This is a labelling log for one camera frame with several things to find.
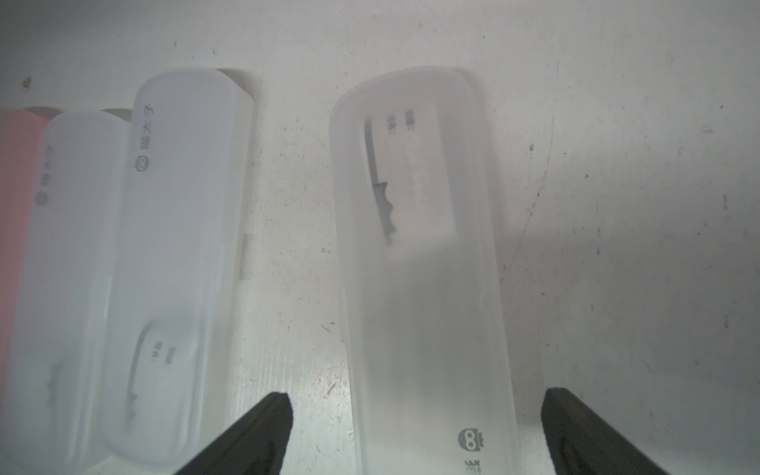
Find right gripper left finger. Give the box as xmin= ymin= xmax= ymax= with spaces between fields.
xmin=176 ymin=392 xmax=294 ymax=475

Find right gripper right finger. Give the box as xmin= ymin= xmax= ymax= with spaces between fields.
xmin=540 ymin=387 xmax=666 ymax=475

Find clear pencil case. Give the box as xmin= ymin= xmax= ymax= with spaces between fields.
xmin=98 ymin=67 xmax=255 ymax=473
xmin=329 ymin=66 xmax=520 ymax=474
xmin=1 ymin=111 xmax=130 ymax=474

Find pink pencil case right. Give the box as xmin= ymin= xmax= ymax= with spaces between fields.
xmin=1 ymin=107 xmax=48 ymax=381

